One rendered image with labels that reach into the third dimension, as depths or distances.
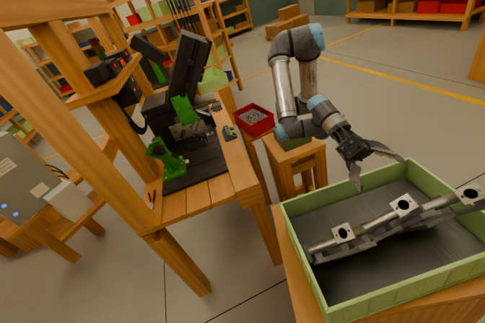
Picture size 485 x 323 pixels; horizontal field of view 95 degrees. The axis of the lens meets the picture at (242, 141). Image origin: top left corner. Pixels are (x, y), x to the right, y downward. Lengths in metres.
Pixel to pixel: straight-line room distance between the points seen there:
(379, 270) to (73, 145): 1.20
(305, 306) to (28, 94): 1.19
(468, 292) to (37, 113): 1.54
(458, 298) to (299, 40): 1.05
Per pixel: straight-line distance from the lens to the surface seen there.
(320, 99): 0.85
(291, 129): 0.90
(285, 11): 7.99
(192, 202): 1.31
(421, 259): 1.07
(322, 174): 1.62
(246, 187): 1.21
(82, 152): 1.07
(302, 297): 1.03
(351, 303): 0.85
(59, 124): 1.03
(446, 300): 1.09
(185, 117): 1.61
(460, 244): 1.14
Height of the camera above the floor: 1.76
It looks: 34 degrees down
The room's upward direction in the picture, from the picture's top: 19 degrees counter-clockwise
